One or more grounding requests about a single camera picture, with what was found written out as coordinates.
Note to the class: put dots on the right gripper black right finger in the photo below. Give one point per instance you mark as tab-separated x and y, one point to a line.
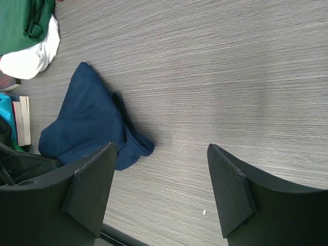
258	208

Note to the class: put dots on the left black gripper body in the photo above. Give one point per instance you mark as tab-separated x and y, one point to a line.
17	167

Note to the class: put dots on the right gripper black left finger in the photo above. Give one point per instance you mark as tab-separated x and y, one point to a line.
63	207

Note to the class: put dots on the navy blue t-shirt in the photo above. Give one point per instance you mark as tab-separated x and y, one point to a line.
90	117

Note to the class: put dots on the black crumpled t-shirt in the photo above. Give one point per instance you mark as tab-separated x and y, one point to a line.
5	133

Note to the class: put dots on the teal t-shirt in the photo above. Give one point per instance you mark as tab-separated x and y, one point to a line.
8	115

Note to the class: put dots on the brown cover book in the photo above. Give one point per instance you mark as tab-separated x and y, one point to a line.
21	109

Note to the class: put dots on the white folded t-shirt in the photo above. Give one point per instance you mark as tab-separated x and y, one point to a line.
27	63

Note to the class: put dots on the green folded t-shirt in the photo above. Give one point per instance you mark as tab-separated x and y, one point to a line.
24	23

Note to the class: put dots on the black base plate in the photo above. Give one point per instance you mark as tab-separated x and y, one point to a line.
111	236

